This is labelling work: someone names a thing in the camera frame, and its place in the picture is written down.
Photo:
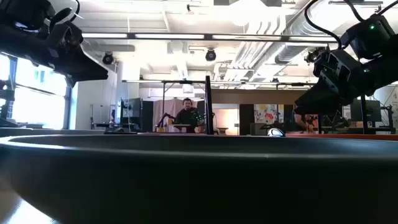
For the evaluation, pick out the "long ceiling light bar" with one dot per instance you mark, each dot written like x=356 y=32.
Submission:
x=169 y=36

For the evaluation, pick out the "large bright window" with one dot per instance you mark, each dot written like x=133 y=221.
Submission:
x=40 y=105

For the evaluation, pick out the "colourful poster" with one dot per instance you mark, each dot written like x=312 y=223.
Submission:
x=267 y=115

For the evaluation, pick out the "black cabinet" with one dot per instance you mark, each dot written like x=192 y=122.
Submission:
x=147 y=116

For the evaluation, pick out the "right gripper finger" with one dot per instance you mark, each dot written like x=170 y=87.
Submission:
x=323 y=101

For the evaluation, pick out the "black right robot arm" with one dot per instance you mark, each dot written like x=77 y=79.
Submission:
x=370 y=40

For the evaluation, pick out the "black equipment stand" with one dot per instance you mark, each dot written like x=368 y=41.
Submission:
x=4 y=102

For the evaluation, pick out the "black overhead metal frame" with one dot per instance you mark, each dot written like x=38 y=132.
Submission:
x=174 y=81

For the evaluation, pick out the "white rounded object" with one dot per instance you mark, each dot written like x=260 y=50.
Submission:
x=276 y=132

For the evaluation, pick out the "silver ventilation duct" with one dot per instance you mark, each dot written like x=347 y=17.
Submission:
x=292 y=53

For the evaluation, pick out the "black computer monitor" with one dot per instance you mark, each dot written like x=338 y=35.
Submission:
x=132 y=109
x=374 y=110

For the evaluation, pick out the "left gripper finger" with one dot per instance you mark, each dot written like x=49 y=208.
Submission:
x=77 y=67

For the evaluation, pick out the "beige curtain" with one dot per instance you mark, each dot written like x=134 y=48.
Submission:
x=168 y=107

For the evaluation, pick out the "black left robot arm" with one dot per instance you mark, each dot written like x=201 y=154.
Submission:
x=21 y=9

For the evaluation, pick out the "black hanging spotlight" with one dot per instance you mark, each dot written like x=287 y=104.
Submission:
x=312 y=56
x=210 y=55
x=108 y=59

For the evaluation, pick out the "person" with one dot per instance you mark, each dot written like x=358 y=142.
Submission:
x=186 y=118
x=303 y=123

